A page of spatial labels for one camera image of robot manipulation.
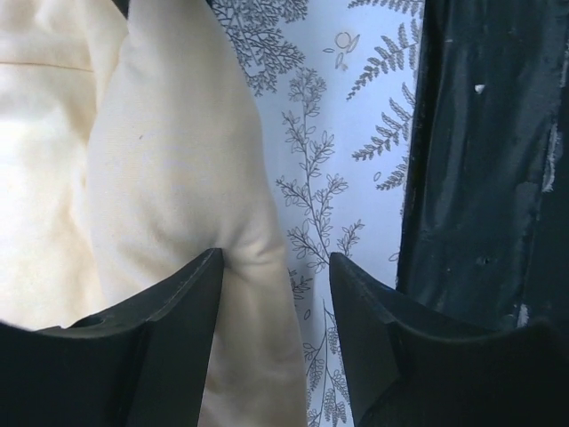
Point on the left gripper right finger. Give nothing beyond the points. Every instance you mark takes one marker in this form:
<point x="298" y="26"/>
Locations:
<point x="407" y="365"/>

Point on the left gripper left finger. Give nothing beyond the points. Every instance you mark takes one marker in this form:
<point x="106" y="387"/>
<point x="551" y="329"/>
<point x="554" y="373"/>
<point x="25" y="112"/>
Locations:
<point x="142" y="362"/>

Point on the pale yellow t shirt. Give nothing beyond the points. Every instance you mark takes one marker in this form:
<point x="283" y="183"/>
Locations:
<point x="130" y="143"/>

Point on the black base bar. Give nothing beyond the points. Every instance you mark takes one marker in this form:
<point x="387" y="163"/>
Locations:
<point x="485" y="231"/>

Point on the floral table mat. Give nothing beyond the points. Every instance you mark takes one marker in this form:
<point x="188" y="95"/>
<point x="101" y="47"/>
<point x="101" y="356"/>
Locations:
<point x="335" y="86"/>

